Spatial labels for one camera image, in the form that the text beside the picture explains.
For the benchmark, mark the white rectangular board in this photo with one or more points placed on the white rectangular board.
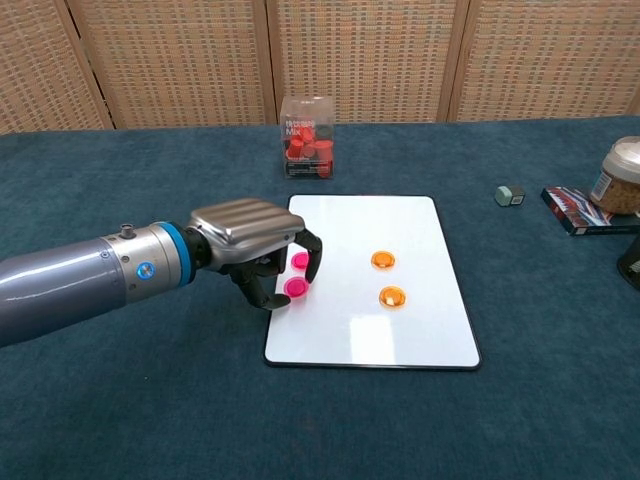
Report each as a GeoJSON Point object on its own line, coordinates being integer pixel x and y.
{"type": "Point", "coordinates": [360, 330]}

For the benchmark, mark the orange disc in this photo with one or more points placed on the orange disc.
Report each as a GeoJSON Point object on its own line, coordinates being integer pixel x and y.
{"type": "Point", "coordinates": [392, 296]}
{"type": "Point", "coordinates": [383, 259]}

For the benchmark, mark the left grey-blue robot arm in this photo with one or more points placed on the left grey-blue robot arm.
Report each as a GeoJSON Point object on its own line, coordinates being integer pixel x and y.
{"type": "Point", "coordinates": [60, 280]}

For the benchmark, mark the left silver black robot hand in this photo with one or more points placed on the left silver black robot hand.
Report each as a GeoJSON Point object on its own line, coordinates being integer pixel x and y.
{"type": "Point", "coordinates": [245, 225]}

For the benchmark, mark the small dark clip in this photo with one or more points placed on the small dark clip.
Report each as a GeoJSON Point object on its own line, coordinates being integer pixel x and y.
{"type": "Point", "coordinates": [507, 196]}

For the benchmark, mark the clear box of red pieces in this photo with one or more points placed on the clear box of red pieces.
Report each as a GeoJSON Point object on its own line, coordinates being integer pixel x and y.
{"type": "Point", "coordinates": [307, 150]}

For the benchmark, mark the woven bamboo folding screen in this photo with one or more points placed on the woven bamboo folding screen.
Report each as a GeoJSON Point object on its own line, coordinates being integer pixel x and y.
{"type": "Point", "coordinates": [350, 50]}

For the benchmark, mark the pink disc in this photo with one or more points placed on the pink disc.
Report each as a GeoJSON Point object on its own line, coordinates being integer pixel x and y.
{"type": "Point", "coordinates": [300, 260]}
{"type": "Point", "coordinates": [295, 287]}

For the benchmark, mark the dark teal table mat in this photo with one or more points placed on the dark teal table mat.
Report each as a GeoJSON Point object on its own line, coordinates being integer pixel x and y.
{"type": "Point", "coordinates": [125, 165]}

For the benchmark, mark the white-lidded clear snack jar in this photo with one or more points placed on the white-lidded clear snack jar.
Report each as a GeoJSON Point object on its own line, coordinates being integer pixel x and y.
{"type": "Point", "coordinates": [617, 185]}

